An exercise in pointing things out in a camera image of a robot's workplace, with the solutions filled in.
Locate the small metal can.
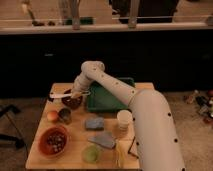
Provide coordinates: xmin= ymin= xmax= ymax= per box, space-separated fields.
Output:
xmin=59 ymin=108 xmax=71 ymax=124

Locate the orange bowl with beads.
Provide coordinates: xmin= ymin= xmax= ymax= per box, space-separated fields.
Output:
xmin=38 ymin=126 xmax=69 ymax=158

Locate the blue sponge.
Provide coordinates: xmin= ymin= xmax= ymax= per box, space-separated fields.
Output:
xmin=85 ymin=117 xmax=104 ymax=130

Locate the yellow banana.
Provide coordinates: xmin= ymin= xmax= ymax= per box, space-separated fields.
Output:
xmin=115 ymin=141 xmax=125 ymax=168

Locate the grey blue cloth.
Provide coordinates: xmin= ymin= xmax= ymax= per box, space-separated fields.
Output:
xmin=88 ymin=131 xmax=116 ymax=149

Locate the white paper cup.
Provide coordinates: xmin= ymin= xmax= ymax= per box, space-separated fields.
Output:
xmin=117 ymin=110 xmax=132 ymax=130

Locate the peach coloured fruit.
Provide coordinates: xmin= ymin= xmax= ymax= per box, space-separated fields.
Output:
xmin=47 ymin=110 xmax=59 ymax=122

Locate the small green bowl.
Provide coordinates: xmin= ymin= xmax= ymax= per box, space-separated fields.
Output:
xmin=82 ymin=145 xmax=100 ymax=163

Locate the dark purple bowl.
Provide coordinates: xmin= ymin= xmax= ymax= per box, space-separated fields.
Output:
xmin=61 ymin=94 xmax=83 ymax=110

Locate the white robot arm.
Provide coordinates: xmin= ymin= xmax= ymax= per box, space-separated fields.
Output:
xmin=71 ymin=61 xmax=186 ymax=171

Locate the black and white box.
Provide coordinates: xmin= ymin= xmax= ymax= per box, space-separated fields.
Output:
xmin=128 ymin=140 xmax=138 ymax=159

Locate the black chair base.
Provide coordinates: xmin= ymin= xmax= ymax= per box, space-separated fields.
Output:
xmin=0 ymin=104 xmax=26 ymax=150

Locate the green plastic tray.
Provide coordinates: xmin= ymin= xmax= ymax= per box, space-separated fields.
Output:
xmin=86 ymin=77 xmax=135 ymax=113

